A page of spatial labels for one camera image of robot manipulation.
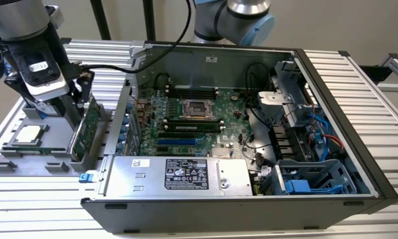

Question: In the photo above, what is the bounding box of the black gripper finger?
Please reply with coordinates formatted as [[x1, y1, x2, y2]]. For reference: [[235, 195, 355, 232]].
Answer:
[[2, 76, 37, 105], [71, 64, 95, 109]]

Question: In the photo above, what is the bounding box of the green graphics card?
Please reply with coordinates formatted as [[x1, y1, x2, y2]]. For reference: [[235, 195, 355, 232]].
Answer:
[[69, 96, 106, 161]]

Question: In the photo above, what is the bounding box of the black stand pole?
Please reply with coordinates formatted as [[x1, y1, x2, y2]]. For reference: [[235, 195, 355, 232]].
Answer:
[[142, 0, 156, 42], [89, 0, 111, 40]]

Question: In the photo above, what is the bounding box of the silver CPU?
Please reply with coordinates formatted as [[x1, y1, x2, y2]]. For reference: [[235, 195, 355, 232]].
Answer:
[[11, 125, 42, 145]]

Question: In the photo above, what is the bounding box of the grey parts rack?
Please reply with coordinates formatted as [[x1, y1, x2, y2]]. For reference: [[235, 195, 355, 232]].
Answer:
[[0, 96, 115, 178]]

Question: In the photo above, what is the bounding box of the black expansion slot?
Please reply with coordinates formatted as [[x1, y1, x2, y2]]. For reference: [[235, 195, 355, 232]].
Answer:
[[158, 131, 196, 139]]

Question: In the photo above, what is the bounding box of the CPU socket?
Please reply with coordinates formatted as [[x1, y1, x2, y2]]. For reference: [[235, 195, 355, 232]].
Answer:
[[182, 99, 215, 118]]

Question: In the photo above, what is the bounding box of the silver power supply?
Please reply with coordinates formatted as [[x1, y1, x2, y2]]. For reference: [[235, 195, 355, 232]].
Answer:
[[103, 155, 254, 197]]

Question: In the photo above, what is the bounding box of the green motherboard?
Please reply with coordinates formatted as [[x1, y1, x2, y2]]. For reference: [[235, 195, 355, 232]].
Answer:
[[136, 86, 267, 160]]

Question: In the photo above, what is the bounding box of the small silver heat sink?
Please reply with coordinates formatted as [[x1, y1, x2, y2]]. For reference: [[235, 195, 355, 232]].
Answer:
[[211, 146, 231, 158]]

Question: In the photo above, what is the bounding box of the open black PC case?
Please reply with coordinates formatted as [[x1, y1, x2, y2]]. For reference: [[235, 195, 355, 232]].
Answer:
[[79, 39, 398, 234]]

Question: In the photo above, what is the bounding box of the blue drive cage clip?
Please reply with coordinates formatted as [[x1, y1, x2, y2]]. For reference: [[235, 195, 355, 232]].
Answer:
[[283, 179, 311, 194]]

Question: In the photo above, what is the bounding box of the grey plastic drive cage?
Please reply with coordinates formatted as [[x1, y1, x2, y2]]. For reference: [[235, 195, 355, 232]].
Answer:
[[260, 159, 358, 196]]

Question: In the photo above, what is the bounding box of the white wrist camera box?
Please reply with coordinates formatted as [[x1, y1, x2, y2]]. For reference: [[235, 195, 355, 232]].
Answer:
[[18, 49, 69, 102]]

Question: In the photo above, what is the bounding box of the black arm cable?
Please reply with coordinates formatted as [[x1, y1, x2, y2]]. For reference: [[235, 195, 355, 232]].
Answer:
[[81, 0, 192, 74]]

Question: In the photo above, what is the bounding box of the black wire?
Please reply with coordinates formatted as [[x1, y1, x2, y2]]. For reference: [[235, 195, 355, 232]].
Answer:
[[154, 72, 172, 88], [243, 62, 270, 110]]

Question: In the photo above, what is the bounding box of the metal disk bay bracket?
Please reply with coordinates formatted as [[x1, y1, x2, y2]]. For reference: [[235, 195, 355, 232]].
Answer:
[[256, 61, 314, 127]]

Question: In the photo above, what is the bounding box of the blue wire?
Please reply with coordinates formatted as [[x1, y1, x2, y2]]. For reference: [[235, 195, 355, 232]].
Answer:
[[308, 112, 334, 162]]

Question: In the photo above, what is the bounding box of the red wire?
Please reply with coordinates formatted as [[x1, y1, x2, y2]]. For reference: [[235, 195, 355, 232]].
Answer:
[[323, 134, 344, 150]]

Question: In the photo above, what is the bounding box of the black table bracket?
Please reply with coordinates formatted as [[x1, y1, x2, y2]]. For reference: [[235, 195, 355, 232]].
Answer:
[[358, 65, 392, 84]]

